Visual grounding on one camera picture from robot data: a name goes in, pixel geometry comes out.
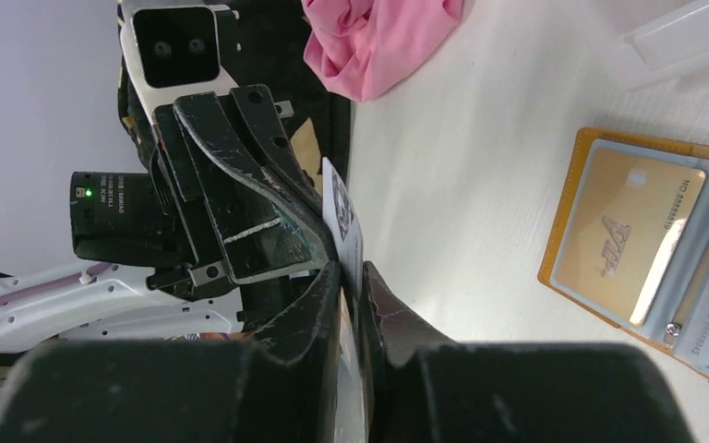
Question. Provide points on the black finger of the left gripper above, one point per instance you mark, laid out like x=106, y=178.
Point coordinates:
x=258, y=111
x=265, y=233

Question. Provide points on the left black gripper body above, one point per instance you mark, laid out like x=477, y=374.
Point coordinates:
x=156, y=221

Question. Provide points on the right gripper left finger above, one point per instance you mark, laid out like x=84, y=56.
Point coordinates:
x=277, y=385

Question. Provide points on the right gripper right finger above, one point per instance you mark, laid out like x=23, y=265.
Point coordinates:
x=430, y=388

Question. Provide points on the white qr code card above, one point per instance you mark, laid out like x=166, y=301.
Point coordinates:
x=338, y=212

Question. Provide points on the gold vip card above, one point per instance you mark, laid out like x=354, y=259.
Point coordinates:
x=626, y=222

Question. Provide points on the yellow leather card holder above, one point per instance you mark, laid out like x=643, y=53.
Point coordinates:
x=686, y=281

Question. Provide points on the white plastic tray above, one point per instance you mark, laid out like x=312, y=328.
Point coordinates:
x=662, y=40

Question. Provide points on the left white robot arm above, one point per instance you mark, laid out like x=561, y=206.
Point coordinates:
x=92, y=301

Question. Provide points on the black floral blanket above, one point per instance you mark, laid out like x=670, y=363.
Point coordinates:
x=273, y=37

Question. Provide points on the pink cloth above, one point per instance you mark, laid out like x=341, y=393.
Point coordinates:
x=362, y=49

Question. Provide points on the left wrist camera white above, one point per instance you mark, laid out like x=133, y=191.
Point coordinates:
x=176, y=48

